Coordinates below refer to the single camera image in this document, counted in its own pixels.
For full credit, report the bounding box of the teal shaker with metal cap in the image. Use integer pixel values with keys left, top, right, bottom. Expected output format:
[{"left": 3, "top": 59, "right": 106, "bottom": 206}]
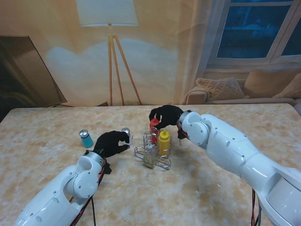
[{"left": 79, "top": 129, "right": 95, "bottom": 149}]

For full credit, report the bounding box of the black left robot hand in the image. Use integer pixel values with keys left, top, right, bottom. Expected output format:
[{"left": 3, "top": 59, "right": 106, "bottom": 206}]
[{"left": 93, "top": 130, "right": 132, "bottom": 158}]

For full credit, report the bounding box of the yellow squeeze bottle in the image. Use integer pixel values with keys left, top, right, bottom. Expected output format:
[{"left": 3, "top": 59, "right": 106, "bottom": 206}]
[{"left": 158, "top": 129, "right": 170, "bottom": 156}]

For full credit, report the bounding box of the red and black left cable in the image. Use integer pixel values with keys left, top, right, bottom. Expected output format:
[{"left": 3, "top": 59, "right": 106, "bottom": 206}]
[{"left": 70, "top": 163, "right": 106, "bottom": 226}]

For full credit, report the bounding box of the window with white frame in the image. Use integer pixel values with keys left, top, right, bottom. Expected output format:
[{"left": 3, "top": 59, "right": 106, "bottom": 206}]
[{"left": 206, "top": 0, "right": 301, "bottom": 69}]

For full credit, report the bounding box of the clear square glass bottle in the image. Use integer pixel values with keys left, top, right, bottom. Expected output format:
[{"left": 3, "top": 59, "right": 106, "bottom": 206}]
[{"left": 143, "top": 143, "right": 158, "bottom": 169}]

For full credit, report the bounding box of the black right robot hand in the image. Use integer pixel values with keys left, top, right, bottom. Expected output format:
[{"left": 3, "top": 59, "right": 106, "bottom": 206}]
[{"left": 149, "top": 105, "right": 185, "bottom": 130}]

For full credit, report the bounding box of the beige sofa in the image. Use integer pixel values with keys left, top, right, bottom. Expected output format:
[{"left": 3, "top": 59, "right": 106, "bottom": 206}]
[{"left": 185, "top": 69, "right": 301, "bottom": 105}]

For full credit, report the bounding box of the tripod floor lamp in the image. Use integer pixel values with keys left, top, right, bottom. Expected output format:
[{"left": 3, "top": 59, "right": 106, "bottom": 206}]
[{"left": 76, "top": 0, "right": 143, "bottom": 106}]

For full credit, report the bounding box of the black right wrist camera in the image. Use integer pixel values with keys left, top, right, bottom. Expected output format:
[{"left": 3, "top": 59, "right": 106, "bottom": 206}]
[{"left": 177, "top": 129, "right": 189, "bottom": 141}]

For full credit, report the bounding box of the red and black right cable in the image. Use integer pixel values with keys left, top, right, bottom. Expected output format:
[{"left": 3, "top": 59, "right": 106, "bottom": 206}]
[{"left": 176, "top": 120, "right": 264, "bottom": 226}]

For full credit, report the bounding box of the chrome wire condiment rack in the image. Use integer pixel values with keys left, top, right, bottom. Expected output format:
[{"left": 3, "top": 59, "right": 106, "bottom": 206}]
[{"left": 134, "top": 133, "right": 173, "bottom": 170}]

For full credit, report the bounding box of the white shaker with metal cap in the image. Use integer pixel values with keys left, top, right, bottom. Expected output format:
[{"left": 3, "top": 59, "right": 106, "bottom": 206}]
[{"left": 121, "top": 128, "right": 134, "bottom": 145}]

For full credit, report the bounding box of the red squeeze bottle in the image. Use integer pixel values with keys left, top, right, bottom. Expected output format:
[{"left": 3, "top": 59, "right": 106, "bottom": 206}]
[{"left": 149, "top": 117, "right": 160, "bottom": 145}]

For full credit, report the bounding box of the knitted beige cushion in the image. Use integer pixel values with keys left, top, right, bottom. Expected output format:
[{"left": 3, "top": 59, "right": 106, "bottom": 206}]
[{"left": 195, "top": 77, "right": 246, "bottom": 101}]

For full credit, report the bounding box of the dark flat television screen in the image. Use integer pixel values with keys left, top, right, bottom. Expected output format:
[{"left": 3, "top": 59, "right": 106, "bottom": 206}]
[{"left": 0, "top": 35, "right": 68, "bottom": 123}]

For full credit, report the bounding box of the red and black cable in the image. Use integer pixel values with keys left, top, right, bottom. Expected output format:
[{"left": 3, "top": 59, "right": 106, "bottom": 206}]
[
  {"left": 176, "top": 120, "right": 264, "bottom": 226},
  {"left": 70, "top": 163, "right": 106, "bottom": 226}
]

